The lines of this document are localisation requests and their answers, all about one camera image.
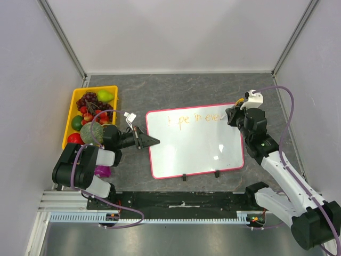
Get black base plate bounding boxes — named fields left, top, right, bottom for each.
left=86, top=190, right=278, bottom=220

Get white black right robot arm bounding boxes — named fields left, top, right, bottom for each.
left=225, top=103, right=340, bottom=252

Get purple grape bunch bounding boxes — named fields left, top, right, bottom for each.
left=76, top=91, right=113, bottom=112

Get white slotted cable duct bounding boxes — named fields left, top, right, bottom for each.
left=49, top=211, right=254, bottom=223

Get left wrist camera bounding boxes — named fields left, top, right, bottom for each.
left=123, top=112, right=136, bottom=129

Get green netted melon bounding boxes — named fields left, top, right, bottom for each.
left=80, top=122, right=104, bottom=145

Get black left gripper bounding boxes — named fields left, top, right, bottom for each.
left=116, top=125, right=159, bottom=149

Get red apple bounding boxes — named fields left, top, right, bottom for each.
left=67, top=133, right=85, bottom=145

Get aluminium frame rail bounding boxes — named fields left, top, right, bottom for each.
left=37, top=190, right=91, bottom=213

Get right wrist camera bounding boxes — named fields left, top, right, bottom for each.
left=240, top=90, right=263, bottom=110

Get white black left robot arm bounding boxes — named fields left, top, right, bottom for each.
left=52, top=125, right=160, bottom=210

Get yellow plastic fruit basket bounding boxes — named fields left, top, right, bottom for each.
left=62, top=85, right=118, bottom=148

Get pink framed whiteboard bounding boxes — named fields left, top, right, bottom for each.
left=145, top=103, right=244, bottom=179

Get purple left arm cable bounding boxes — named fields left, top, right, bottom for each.
left=71, top=110, right=146, bottom=230

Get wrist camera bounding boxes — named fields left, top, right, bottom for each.
left=240, top=90, right=263, bottom=110
left=123, top=112, right=136, bottom=129

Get red cherry cluster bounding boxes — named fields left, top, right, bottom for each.
left=80, top=106, right=110, bottom=125

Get green lime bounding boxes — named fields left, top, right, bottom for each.
left=71, top=115, right=83, bottom=131

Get yellow capped marker pen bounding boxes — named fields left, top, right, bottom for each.
left=220, top=98, right=245, bottom=121

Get green pear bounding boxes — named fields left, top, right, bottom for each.
left=97, top=89, right=115, bottom=103

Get purple snack packet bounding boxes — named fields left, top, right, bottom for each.
left=94, top=166, right=111, bottom=178

